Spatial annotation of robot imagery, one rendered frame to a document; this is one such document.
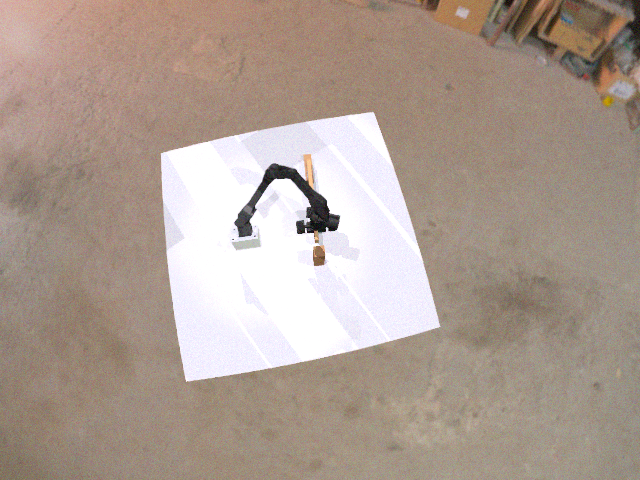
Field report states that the long wooden rail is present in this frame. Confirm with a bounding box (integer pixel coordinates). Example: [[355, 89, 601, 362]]
[[306, 160, 319, 243]]

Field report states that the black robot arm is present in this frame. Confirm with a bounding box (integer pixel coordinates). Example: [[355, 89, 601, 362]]
[[234, 163, 341, 237]]

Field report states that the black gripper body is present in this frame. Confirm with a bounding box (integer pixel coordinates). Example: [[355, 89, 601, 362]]
[[296, 220, 336, 234]]

